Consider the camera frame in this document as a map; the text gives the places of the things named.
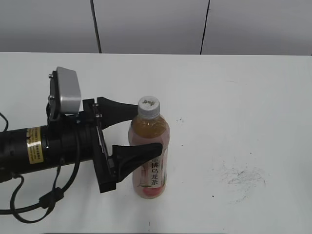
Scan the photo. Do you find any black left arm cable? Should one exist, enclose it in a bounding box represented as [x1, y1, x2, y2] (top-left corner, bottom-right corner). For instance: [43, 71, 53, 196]
[0, 112, 81, 219]

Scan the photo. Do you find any grey plastic bottle cap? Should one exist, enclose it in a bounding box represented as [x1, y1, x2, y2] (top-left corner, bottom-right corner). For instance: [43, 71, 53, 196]
[137, 96, 160, 119]

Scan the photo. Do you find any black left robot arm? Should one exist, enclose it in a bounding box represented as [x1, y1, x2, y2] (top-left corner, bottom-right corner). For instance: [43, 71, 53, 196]
[0, 97, 163, 193]

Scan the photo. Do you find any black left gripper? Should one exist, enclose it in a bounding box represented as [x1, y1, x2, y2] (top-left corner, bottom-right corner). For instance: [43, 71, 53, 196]
[82, 97, 163, 193]

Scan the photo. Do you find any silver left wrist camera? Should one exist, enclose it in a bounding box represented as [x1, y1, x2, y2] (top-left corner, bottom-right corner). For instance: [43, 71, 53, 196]
[48, 66, 81, 121]

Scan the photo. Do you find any peach oolong tea bottle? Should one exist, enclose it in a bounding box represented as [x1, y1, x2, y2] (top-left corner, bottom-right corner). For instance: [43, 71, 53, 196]
[128, 113, 170, 200]

